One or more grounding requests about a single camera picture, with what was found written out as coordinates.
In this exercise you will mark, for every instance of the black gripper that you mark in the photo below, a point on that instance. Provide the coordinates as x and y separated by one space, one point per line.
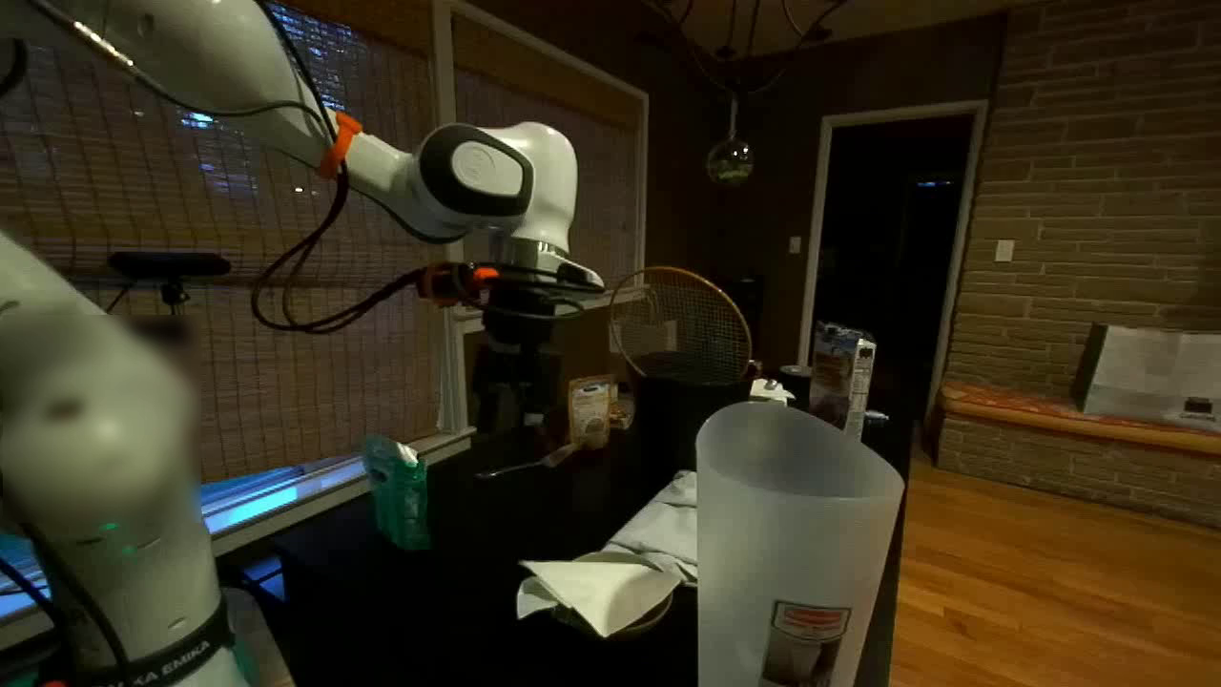
517 363

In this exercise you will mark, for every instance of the teal packet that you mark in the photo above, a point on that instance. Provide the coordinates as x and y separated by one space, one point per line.
399 491

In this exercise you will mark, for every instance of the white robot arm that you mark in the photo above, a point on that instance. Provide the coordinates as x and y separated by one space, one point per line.
99 425

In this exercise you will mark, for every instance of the translucent white plastic jar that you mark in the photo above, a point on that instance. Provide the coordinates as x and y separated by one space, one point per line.
796 524

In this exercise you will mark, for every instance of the white cloth on table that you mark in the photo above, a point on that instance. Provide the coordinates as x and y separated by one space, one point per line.
665 531

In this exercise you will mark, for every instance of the white folded napkin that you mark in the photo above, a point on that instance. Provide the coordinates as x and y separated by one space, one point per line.
605 594

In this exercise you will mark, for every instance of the hanging glass globe lamp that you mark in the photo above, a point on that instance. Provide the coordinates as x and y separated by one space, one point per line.
732 163

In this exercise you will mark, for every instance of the black camera on stand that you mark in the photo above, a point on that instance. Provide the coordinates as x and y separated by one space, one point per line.
169 271

